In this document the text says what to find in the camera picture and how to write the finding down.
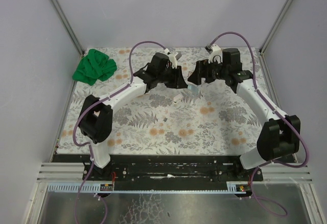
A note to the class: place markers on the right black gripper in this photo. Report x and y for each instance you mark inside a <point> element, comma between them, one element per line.
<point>203,70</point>

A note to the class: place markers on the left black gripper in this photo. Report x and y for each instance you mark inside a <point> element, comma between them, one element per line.
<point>171,75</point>

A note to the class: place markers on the light blue stapler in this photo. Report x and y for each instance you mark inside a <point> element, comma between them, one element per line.
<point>193,89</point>

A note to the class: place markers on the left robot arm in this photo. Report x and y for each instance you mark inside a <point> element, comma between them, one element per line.
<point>96,117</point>

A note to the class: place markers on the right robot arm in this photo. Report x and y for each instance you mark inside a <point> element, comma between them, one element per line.
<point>279,134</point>

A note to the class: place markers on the small white stapler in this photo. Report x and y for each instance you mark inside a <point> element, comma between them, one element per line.
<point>177,98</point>

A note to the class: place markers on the floral table mat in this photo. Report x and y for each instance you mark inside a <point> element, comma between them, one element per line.
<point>215,121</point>

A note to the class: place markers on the green cloth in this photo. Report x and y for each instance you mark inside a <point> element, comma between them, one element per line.
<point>94,66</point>

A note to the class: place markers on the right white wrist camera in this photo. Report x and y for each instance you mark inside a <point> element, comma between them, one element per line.
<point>213,50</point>

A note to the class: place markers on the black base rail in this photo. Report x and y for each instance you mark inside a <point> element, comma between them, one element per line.
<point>173,173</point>

